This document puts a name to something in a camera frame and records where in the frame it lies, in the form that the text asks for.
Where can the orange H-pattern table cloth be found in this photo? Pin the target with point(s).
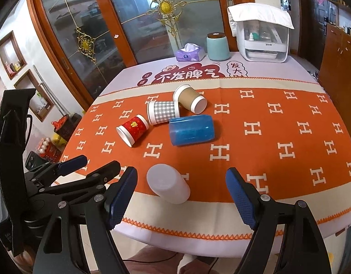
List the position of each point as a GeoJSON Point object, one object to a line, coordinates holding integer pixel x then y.
{"type": "Point", "coordinates": [273, 122]}

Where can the white frosted plastic cup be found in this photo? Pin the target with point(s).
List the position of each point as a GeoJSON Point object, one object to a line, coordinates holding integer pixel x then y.
{"type": "Point", "coordinates": [166, 182]}

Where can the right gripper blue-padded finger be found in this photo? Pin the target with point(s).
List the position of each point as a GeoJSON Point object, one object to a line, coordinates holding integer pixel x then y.
{"type": "Point", "coordinates": [72, 165]}

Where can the wooden glass sliding door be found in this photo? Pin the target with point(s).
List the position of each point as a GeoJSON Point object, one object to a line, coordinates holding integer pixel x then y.
{"type": "Point", "coordinates": [89, 42]}

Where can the white cloth on storage box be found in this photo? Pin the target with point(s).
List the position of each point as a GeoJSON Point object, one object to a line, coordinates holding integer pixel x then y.
{"type": "Point", "coordinates": [258, 12]}

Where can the purple tissue pack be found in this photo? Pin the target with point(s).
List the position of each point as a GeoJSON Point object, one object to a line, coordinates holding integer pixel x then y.
{"type": "Point", "coordinates": [190, 53]}

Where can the teal canister with brown lid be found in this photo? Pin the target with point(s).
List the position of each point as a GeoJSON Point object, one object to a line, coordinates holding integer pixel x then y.
{"type": "Point", "coordinates": [217, 46]}

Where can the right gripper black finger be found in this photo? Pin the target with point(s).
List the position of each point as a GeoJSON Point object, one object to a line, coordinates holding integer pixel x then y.
{"type": "Point", "coordinates": [100, 176]}

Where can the red paper cup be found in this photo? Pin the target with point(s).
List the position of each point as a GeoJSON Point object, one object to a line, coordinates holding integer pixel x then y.
{"type": "Point", "coordinates": [132, 130]}

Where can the grey checkered paper cup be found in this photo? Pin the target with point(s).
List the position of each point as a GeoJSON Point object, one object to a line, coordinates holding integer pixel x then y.
{"type": "Point", "coordinates": [162, 111]}

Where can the white desktop storage box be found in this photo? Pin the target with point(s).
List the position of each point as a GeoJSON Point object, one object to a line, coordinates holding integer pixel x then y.
{"type": "Point", "coordinates": [260, 41]}

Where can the blue translucent plastic cup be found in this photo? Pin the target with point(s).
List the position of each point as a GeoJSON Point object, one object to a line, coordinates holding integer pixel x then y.
{"type": "Point", "coordinates": [189, 130]}

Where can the brown paper cup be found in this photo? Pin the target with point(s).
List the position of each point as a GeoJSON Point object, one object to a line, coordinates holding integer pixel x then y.
{"type": "Point", "coordinates": [190, 99]}

